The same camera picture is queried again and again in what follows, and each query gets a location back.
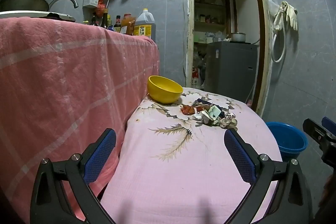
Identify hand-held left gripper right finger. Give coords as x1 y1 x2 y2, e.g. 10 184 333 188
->
224 128 313 224

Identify metal basin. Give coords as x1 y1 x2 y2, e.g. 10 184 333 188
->
0 0 50 12

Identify cream rubber gloves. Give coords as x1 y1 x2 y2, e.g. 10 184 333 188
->
274 1 298 31

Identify wooden door frame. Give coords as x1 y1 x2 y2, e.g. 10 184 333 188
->
185 0 273 117

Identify wooden shelf unit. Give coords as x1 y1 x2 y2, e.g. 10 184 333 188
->
194 0 231 43

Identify large cooking oil bottle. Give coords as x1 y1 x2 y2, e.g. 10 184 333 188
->
133 8 156 39

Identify beige paper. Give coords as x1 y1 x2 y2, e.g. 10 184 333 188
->
220 112 238 129

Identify white hose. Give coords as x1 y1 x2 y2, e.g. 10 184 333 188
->
270 7 286 63

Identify pink floral blanket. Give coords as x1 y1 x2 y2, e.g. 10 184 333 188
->
100 87 282 224

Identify white green wrapper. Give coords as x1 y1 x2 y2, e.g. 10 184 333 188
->
194 106 221 126

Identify white red printed bag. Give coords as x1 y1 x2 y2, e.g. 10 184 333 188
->
191 67 205 89

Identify blue plastic bucket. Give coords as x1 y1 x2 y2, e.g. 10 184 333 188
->
265 122 309 161

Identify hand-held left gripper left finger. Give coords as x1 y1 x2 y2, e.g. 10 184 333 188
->
30 128 116 224

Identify grey refrigerator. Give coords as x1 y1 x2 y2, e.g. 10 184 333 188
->
205 41 259 104

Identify red mesh bag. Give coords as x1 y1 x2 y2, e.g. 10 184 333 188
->
95 0 105 17

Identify red capped dark sauce bottle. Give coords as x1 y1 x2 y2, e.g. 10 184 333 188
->
113 15 122 33

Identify yellow bowl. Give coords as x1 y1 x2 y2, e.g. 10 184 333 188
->
147 75 184 104

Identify metal cooking pot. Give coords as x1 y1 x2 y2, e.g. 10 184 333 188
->
230 32 247 43

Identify red snack wrapper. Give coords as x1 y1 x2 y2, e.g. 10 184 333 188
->
181 104 201 115

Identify dark blue wrapper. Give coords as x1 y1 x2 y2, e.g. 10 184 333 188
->
194 98 231 117

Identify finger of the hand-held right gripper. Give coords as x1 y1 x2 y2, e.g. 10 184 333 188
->
303 118 336 147
322 116 336 134

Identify tall dark glass bottle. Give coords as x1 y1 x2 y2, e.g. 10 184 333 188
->
101 10 109 30

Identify pink checked cloth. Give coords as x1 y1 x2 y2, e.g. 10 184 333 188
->
0 17 160 224

